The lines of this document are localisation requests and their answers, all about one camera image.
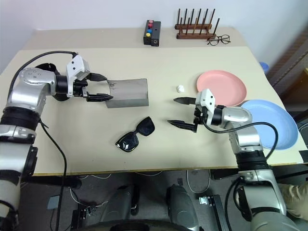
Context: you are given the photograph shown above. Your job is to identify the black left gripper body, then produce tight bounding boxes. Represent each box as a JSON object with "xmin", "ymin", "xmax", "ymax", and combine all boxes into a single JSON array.
[{"xmin": 72, "ymin": 74, "xmax": 94, "ymax": 98}]

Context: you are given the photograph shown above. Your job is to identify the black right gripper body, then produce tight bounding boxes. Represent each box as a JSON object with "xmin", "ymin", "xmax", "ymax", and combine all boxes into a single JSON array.
[{"xmin": 192, "ymin": 105, "xmax": 210, "ymax": 133}]

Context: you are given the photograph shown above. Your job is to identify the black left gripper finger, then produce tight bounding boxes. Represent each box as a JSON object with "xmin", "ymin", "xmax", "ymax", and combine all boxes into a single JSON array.
[
  {"xmin": 90, "ymin": 73, "xmax": 108, "ymax": 82},
  {"xmin": 85, "ymin": 93, "xmax": 114, "ymax": 102}
]

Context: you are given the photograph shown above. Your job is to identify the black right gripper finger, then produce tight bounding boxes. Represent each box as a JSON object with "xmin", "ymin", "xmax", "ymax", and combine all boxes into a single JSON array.
[
  {"xmin": 173, "ymin": 96, "xmax": 197, "ymax": 105},
  {"xmin": 167, "ymin": 119, "xmax": 195, "ymax": 133}
]

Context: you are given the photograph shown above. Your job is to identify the grey glasses case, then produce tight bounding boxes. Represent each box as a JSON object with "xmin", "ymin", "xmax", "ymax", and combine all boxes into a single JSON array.
[{"xmin": 105, "ymin": 78, "xmax": 149, "ymax": 109}]

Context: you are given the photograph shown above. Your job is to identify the black sunglasses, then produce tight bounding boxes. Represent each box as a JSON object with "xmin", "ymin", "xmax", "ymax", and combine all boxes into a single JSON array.
[{"xmin": 115, "ymin": 116, "xmax": 156, "ymax": 153}]

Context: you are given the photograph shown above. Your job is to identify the blue plate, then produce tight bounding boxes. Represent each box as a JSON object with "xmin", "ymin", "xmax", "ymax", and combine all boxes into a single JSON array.
[{"xmin": 240, "ymin": 100, "xmax": 299, "ymax": 151}]

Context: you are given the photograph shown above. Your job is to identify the pink plate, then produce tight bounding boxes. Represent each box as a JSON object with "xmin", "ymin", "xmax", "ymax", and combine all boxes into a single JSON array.
[{"xmin": 196, "ymin": 69, "xmax": 248, "ymax": 108}]

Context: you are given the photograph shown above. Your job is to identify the black table support bar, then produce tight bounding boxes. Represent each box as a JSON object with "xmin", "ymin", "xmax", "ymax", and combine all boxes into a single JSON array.
[
  {"xmin": 211, "ymin": 166, "xmax": 308, "ymax": 180},
  {"xmin": 20, "ymin": 177, "xmax": 82, "ymax": 190}
]

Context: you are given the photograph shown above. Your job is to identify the black box with coloured buttons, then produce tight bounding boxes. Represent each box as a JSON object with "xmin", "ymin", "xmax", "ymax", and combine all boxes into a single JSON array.
[{"xmin": 143, "ymin": 19, "xmax": 154, "ymax": 46}]

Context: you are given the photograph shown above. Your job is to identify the brown wooden peg rack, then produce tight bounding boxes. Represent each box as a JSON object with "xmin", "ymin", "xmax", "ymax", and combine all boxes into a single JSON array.
[{"xmin": 174, "ymin": 9, "xmax": 221, "ymax": 40}]

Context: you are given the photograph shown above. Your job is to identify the dark-framed clear eyeglasses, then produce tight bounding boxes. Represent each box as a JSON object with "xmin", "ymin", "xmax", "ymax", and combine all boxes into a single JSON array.
[{"xmin": 206, "ymin": 34, "xmax": 231, "ymax": 46}]

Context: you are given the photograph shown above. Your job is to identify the dark rounded shape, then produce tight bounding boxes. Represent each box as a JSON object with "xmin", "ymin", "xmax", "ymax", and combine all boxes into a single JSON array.
[
  {"xmin": 101, "ymin": 184, "xmax": 140, "ymax": 227},
  {"xmin": 166, "ymin": 185, "xmax": 199, "ymax": 228}
]

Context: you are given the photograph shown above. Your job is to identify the beige trouser leg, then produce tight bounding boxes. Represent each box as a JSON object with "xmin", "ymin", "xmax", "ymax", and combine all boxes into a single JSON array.
[{"xmin": 279, "ymin": 184, "xmax": 308, "ymax": 219}]

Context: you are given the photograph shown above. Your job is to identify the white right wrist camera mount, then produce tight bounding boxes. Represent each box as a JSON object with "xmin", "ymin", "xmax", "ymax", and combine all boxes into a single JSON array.
[{"xmin": 195, "ymin": 88, "xmax": 216, "ymax": 126}]

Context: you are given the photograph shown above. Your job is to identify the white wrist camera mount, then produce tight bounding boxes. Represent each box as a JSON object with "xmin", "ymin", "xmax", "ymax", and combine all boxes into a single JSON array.
[
  {"xmin": 66, "ymin": 54, "xmax": 91, "ymax": 98},
  {"xmin": 195, "ymin": 88, "xmax": 216, "ymax": 126}
]

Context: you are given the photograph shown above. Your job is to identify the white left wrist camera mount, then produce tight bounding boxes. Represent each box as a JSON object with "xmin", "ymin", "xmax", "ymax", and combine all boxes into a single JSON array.
[{"xmin": 66, "ymin": 54, "xmax": 91, "ymax": 98}]

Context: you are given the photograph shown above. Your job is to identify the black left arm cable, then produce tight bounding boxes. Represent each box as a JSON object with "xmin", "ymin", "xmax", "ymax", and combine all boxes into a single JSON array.
[{"xmin": 11, "ymin": 50, "xmax": 79, "ymax": 231}]

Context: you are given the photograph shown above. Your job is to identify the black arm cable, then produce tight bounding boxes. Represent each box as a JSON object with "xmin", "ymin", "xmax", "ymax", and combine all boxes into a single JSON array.
[
  {"xmin": 11, "ymin": 50, "xmax": 79, "ymax": 231},
  {"xmin": 202, "ymin": 120, "xmax": 280, "ymax": 222}
]

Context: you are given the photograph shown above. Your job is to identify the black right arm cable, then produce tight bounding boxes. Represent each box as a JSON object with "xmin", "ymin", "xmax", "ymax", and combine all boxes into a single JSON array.
[{"xmin": 202, "ymin": 120, "xmax": 280, "ymax": 222}]

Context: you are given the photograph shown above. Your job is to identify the black metal floor bracket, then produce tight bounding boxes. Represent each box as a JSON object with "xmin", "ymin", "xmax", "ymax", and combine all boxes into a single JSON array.
[{"xmin": 199, "ymin": 194, "xmax": 229, "ymax": 231}]

